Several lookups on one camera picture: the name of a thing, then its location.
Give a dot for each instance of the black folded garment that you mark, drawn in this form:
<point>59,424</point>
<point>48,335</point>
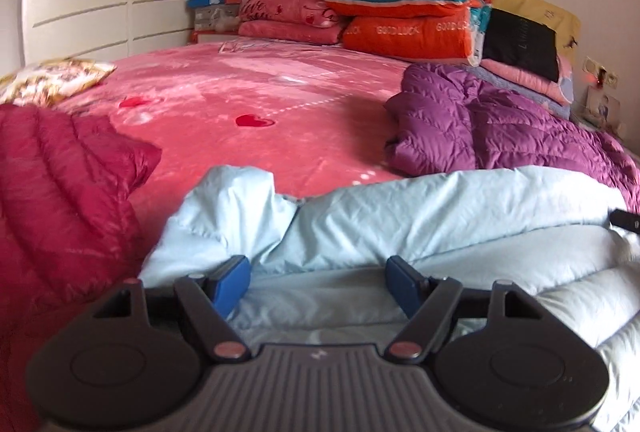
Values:
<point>519,42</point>

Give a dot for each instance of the pink heart bed sheet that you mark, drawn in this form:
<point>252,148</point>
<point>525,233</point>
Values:
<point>314,117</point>

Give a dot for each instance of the dark red down jacket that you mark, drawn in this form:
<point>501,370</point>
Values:
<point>68,231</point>

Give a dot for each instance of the framed child photo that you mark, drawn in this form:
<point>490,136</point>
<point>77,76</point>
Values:
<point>602,107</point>

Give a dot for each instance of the floral yellow white pillow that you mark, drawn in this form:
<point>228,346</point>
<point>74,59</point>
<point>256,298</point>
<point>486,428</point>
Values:
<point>50,82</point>

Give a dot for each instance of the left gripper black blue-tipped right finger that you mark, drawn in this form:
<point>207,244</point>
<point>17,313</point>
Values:
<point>434,306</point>

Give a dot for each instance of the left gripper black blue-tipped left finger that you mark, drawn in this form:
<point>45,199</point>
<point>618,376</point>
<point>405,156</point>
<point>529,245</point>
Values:
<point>185,321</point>

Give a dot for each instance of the pink love folded blanket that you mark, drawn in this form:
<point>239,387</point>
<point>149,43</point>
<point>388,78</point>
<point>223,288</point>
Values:
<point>310,21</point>

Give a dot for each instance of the white right nightstand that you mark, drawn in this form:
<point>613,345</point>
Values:
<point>618,131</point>

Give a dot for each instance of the wall socket with red light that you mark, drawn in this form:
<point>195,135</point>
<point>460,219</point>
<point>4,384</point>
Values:
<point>600,76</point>

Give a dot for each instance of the light blue down jacket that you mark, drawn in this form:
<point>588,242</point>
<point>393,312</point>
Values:
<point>317,262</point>

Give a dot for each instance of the orange good luck quilt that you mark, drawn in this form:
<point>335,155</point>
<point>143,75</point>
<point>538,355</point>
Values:
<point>420,34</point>

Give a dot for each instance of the lavender folded blanket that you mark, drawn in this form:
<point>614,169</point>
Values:
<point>555,108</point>

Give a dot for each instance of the purple down jacket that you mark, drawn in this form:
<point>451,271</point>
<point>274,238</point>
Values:
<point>448,119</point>

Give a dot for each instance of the blue shoe box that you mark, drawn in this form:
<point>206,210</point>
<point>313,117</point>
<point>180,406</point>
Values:
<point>196,4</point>

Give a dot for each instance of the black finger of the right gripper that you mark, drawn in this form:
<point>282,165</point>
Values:
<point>625,220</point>

